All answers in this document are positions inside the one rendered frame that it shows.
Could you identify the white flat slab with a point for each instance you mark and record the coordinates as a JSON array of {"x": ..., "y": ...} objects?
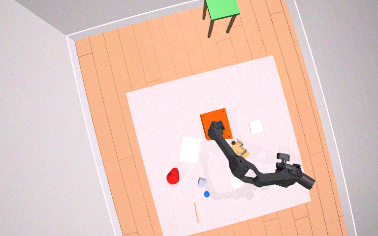
[
  {"x": 255, "y": 127},
  {"x": 236, "y": 183}
]

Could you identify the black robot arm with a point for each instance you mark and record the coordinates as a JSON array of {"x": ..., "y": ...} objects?
[{"x": 239, "y": 166}]

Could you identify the tan wooden catapult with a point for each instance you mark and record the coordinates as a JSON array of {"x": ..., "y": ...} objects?
[{"x": 239, "y": 150}]

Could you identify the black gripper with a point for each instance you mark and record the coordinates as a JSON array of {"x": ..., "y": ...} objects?
[{"x": 284, "y": 157}]

